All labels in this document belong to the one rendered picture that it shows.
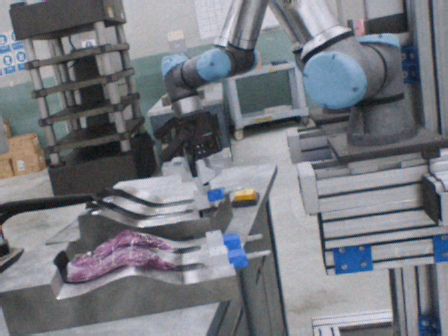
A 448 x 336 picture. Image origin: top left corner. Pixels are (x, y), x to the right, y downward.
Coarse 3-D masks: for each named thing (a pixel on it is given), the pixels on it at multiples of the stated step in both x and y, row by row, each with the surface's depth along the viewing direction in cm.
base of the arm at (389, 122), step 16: (400, 96) 116; (352, 112) 121; (368, 112) 117; (384, 112) 115; (400, 112) 116; (352, 128) 121; (368, 128) 117; (384, 128) 115; (400, 128) 115; (352, 144) 121; (368, 144) 117; (384, 144) 116
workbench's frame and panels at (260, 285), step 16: (256, 224) 164; (272, 224) 224; (256, 240) 193; (272, 240) 223; (272, 256) 223; (240, 272) 162; (256, 272) 187; (272, 272) 219; (240, 288) 162; (256, 288) 184; (272, 288) 215; (224, 304) 118; (240, 304) 160; (256, 304) 181; (272, 304) 211; (224, 320) 141; (240, 320) 158; (256, 320) 179; (272, 320) 207
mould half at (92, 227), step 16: (128, 192) 168; (144, 192) 172; (96, 208) 154; (128, 208) 158; (144, 208) 161; (160, 208) 160; (176, 208) 156; (192, 208) 151; (224, 208) 156; (80, 224) 153; (96, 224) 151; (112, 224) 150; (128, 224) 148; (144, 224) 149; (160, 224) 145; (176, 224) 144; (192, 224) 142; (208, 224) 141; (224, 224) 154; (64, 240) 157; (80, 240) 154; (96, 240) 153; (176, 240) 145
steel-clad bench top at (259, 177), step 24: (240, 168) 224; (264, 168) 216; (168, 192) 210; (192, 192) 202; (264, 192) 184; (240, 216) 165; (48, 240) 181; (0, 312) 131; (168, 312) 114; (192, 312) 112
